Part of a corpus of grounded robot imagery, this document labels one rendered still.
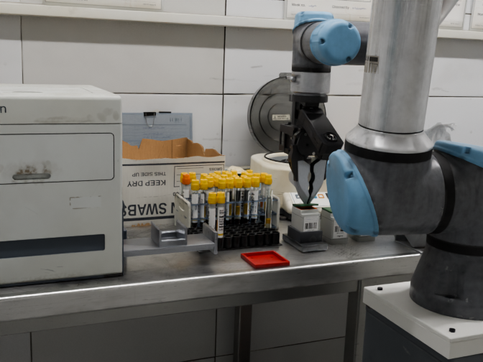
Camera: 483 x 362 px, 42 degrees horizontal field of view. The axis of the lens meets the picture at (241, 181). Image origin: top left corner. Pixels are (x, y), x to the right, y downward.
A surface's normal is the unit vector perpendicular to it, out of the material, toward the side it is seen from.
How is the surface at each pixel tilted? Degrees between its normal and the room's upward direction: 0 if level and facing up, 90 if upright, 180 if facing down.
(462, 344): 90
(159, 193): 91
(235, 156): 90
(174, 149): 88
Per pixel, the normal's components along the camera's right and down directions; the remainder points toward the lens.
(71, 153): 0.38, 0.19
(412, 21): -0.03, 0.31
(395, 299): 0.03, -0.98
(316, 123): 0.23, -0.74
